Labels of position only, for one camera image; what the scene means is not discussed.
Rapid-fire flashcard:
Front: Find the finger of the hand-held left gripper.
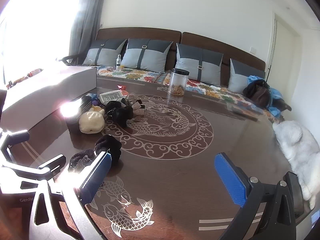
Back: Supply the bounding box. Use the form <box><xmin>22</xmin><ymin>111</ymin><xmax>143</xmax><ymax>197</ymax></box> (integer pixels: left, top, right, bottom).
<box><xmin>0</xmin><ymin>131</ymin><xmax>30</xmax><ymax>157</ymax></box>
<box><xmin>38</xmin><ymin>154</ymin><xmax>67</xmax><ymax>178</ymax></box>

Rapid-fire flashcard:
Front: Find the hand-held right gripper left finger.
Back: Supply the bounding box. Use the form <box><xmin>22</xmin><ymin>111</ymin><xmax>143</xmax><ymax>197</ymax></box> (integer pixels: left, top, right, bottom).
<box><xmin>29</xmin><ymin>151</ymin><xmax>112</xmax><ymax>240</ymax></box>

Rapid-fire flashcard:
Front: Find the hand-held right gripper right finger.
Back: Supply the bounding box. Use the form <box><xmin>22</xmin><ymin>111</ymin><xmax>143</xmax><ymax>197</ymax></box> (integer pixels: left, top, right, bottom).
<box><xmin>214</xmin><ymin>152</ymin><xmax>305</xmax><ymax>240</ymax></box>

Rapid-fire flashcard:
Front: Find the dark brown scrunchie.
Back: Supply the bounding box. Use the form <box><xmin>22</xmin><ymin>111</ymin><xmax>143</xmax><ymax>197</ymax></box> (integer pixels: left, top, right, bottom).
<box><xmin>68</xmin><ymin>149</ymin><xmax>96</xmax><ymax>173</ymax></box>

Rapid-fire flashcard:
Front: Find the black fuzzy scrunchie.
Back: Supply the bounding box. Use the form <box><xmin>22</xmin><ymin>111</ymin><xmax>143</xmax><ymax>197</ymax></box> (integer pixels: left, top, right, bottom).
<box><xmin>95</xmin><ymin>135</ymin><xmax>122</xmax><ymax>167</ymax></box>

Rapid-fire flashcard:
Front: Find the large white storage box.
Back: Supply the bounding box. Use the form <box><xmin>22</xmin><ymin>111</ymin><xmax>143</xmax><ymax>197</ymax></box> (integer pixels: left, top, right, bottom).
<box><xmin>0</xmin><ymin>66</ymin><xmax>97</xmax><ymax>133</ymax></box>

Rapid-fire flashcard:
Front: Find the blue and white cream box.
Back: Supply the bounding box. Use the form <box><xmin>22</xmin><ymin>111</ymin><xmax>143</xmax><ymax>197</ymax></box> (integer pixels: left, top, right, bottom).
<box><xmin>65</xmin><ymin>94</ymin><xmax>98</xmax><ymax>133</ymax></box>

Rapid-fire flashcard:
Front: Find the white lotion bottle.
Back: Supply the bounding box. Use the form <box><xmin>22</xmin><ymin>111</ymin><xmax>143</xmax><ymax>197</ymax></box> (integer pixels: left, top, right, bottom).
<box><xmin>99</xmin><ymin>90</ymin><xmax>125</xmax><ymax>104</ymax></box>

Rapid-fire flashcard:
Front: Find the brown fish-patterned desktop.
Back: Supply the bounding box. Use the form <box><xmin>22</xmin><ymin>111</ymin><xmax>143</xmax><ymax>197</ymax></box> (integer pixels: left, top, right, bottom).
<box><xmin>0</xmin><ymin>76</ymin><xmax>320</xmax><ymax>240</ymax></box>

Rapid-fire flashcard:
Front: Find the cream plush pouch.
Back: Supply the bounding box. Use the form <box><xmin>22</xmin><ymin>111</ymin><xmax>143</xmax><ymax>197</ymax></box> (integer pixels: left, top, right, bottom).
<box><xmin>79</xmin><ymin>105</ymin><xmax>105</xmax><ymax>134</ymax></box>

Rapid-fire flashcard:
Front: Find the black fabric items pile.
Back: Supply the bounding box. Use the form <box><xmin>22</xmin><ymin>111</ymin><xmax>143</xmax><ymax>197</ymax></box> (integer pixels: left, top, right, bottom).
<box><xmin>105</xmin><ymin>100</ymin><xmax>133</xmax><ymax>127</ymax></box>

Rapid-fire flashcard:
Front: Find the rhinestone bow hair clip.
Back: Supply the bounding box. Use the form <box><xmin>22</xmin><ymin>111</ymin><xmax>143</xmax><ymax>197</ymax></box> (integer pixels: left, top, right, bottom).
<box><xmin>125</xmin><ymin>97</ymin><xmax>146</xmax><ymax>117</ymax></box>

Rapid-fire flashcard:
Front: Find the white fluffy animal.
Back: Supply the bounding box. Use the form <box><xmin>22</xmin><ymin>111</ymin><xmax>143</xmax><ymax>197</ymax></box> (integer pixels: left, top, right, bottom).
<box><xmin>272</xmin><ymin>120</ymin><xmax>320</xmax><ymax>209</ymax></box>

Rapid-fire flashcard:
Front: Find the dark brown bag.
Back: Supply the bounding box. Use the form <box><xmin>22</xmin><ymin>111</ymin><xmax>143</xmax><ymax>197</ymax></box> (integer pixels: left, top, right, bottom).
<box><xmin>243</xmin><ymin>80</ymin><xmax>271</xmax><ymax>109</ymax></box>

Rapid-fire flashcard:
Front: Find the black chair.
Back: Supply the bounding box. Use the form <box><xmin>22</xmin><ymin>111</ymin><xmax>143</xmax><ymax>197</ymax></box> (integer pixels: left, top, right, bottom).
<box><xmin>55</xmin><ymin>54</ymin><xmax>83</xmax><ymax>67</ymax></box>

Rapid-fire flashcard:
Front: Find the black bag with blue cloth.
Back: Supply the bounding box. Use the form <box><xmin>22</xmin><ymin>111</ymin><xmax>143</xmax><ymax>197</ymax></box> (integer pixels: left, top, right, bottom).
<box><xmin>247</xmin><ymin>75</ymin><xmax>285</xmax><ymax>117</ymax></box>

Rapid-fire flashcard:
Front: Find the clear jar with black lid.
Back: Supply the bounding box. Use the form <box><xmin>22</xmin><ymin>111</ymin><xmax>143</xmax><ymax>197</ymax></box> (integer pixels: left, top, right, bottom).
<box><xmin>168</xmin><ymin>68</ymin><xmax>190</xmax><ymax>97</ymax></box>

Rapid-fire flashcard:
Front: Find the grey curtain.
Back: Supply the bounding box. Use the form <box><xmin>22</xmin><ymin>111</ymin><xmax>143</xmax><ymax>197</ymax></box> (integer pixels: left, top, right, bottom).
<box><xmin>69</xmin><ymin>0</ymin><xmax>108</xmax><ymax>65</ymax></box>

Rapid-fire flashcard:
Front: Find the white door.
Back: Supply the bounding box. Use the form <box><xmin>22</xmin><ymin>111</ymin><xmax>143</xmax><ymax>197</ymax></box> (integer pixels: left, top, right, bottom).
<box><xmin>266</xmin><ymin>13</ymin><xmax>303</xmax><ymax>120</ymax></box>

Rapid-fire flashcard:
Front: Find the grey strapped cushion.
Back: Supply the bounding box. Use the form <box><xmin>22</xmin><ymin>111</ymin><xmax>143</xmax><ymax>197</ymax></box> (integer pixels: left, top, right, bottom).
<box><xmin>85</xmin><ymin>39</ymin><xmax>127</xmax><ymax>67</ymax></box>
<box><xmin>121</xmin><ymin>39</ymin><xmax>173</xmax><ymax>73</ymax></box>
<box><xmin>174</xmin><ymin>43</ymin><xmax>223</xmax><ymax>87</ymax></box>
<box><xmin>228</xmin><ymin>58</ymin><xmax>265</xmax><ymax>95</ymax></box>

